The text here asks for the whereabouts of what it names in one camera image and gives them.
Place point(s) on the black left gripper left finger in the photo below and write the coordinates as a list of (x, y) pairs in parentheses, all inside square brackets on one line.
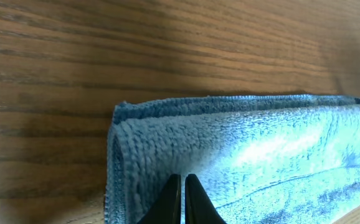
[(167, 207)]

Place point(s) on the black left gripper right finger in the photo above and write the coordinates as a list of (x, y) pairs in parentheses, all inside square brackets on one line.
[(198, 206)]

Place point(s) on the blue microfiber cloth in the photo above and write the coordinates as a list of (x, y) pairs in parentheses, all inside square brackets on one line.
[(261, 159)]

